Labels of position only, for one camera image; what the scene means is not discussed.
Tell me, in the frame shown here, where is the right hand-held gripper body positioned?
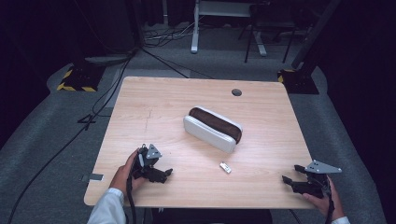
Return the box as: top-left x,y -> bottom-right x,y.
297,159 -> 343,200

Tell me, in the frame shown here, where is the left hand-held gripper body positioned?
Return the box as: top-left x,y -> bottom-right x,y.
132,143 -> 163,180

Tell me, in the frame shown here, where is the person's right hand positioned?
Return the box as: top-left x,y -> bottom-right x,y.
301,177 -> 347,221

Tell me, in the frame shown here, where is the person's left hand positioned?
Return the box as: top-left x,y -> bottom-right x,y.
108,148 -> 148,196

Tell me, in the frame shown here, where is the grey floor tape strip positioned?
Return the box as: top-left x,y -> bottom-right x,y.
80,173 -> 105,183

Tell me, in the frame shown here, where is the white pencil case brown lining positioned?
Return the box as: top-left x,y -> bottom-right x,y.
182,105 -> 244,154

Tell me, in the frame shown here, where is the small silver flash drive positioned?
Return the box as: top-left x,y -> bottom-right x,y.
219,161 -> 233,175

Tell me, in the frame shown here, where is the striped black stand base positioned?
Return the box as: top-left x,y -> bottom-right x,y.
276,67 -> 320,95
56,60 -> 106,93

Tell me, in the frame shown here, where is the black metal chair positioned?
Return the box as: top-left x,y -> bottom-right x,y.
237,2 -> 297,64

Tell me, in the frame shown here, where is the right hand-held gripper black cable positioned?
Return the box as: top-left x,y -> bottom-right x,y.
324,175 -> 336,224

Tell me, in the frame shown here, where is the hand-held gripper black cable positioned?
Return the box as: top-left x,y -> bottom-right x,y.
324,175 -> 336,224
125,161 -> 138,224

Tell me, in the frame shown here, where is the left hand-held gripper black cable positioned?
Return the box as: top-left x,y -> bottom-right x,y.
125,161 -> 138,224

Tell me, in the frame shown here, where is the long black floor cable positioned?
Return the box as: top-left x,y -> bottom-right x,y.
7,49 -> 138,224

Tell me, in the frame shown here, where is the thin black floor cable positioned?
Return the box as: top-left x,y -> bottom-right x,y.
139,47 -> 217,80

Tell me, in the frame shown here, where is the bundle of floor cables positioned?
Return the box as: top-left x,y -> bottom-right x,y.
142,20 -> 200,49

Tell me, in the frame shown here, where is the white desk frame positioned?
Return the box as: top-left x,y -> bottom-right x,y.
190,0 -> 269,58

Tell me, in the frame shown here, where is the black slanted metal post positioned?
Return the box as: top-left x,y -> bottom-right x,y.
290,0 -> 343,71

